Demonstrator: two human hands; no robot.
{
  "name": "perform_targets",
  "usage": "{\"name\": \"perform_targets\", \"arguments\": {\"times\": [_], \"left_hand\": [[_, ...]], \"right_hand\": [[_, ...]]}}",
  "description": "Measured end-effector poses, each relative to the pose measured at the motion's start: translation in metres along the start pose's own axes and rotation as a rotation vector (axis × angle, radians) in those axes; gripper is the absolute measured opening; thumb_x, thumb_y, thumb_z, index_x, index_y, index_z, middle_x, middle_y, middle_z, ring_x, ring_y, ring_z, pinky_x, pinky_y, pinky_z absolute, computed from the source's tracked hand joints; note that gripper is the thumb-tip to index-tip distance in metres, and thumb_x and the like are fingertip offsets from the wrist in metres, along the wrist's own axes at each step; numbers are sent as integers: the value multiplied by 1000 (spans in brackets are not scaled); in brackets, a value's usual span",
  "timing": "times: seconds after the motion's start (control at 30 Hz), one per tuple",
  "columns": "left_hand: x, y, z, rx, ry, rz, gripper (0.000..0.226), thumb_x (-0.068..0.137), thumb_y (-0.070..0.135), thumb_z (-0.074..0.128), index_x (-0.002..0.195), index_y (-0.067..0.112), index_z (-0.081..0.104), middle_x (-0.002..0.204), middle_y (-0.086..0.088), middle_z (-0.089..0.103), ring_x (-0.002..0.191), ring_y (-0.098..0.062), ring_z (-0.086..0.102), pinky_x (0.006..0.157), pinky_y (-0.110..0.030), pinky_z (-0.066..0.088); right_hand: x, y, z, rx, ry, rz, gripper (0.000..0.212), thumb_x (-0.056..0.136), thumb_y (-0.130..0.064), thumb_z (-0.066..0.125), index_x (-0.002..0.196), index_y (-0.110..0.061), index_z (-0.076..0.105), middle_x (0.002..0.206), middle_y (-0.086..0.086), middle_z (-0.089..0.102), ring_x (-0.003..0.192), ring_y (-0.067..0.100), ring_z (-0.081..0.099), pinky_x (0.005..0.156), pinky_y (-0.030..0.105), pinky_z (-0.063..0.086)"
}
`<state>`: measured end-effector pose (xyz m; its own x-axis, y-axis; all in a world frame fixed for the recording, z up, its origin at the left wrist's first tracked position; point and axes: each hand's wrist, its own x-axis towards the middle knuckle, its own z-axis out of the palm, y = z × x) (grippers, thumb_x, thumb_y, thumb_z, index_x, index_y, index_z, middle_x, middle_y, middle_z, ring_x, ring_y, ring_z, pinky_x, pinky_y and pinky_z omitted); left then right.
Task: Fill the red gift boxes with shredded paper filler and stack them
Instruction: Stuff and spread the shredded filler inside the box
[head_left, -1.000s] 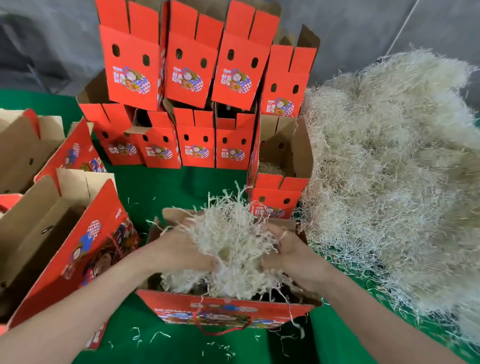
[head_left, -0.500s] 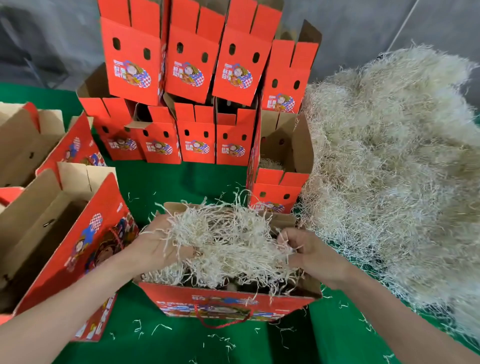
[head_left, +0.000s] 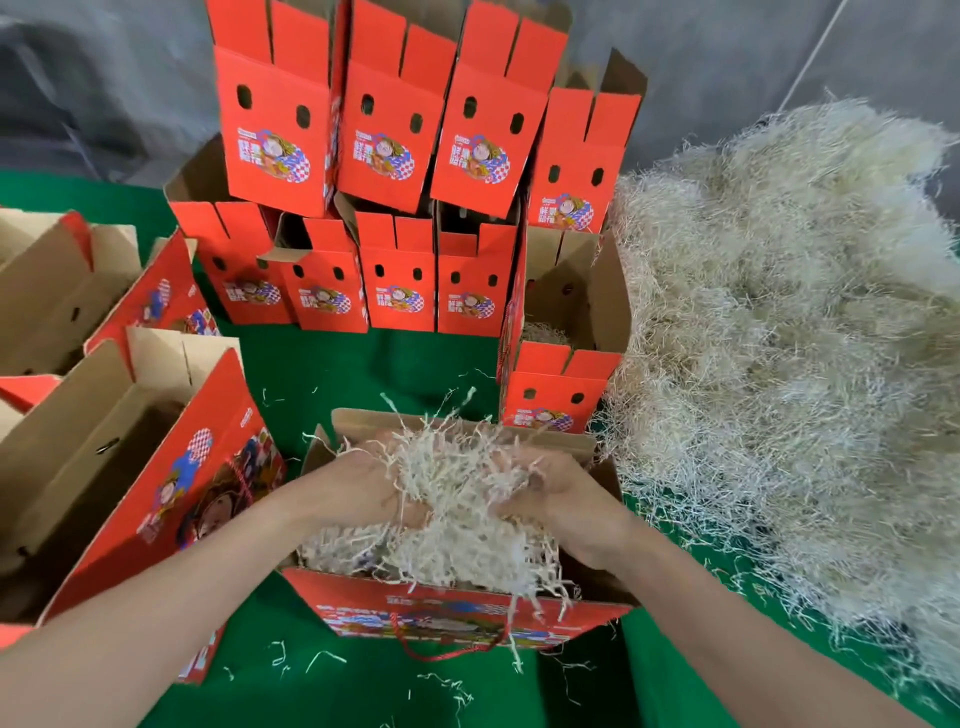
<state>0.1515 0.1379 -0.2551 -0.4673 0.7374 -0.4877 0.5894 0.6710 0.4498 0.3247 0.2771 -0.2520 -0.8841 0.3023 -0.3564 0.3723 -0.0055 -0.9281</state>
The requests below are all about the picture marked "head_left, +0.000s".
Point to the person's right hand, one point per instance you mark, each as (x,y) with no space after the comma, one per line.
(567,503)

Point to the person's left hand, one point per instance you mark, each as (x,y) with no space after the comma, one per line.
(360,488)

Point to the red cardboard box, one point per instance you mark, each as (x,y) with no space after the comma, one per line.
(450,608)
(270,135)
(398,293)
(563,390)
(483,150)
(573,173)
(473,297)
(383,143)
(323,293)
(240,278)

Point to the group of red boxes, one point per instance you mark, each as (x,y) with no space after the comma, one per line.
(105,450)

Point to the pile of wood wool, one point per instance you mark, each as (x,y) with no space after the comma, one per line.
(795,345)

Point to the person's left forearm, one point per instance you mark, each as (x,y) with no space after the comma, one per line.
(150,623)

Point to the person's right forearm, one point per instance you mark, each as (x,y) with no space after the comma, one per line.
(765,645)

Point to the white pole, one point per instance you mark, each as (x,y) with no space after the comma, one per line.
(810,53)

